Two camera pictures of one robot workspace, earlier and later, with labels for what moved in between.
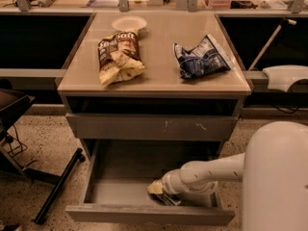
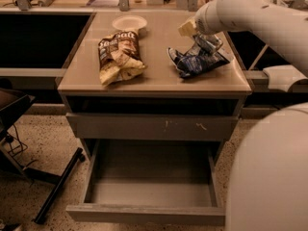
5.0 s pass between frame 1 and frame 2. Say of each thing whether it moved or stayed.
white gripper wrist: moved
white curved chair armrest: stayed
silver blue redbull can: moved
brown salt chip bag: stayed
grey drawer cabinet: stayed
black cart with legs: stayed
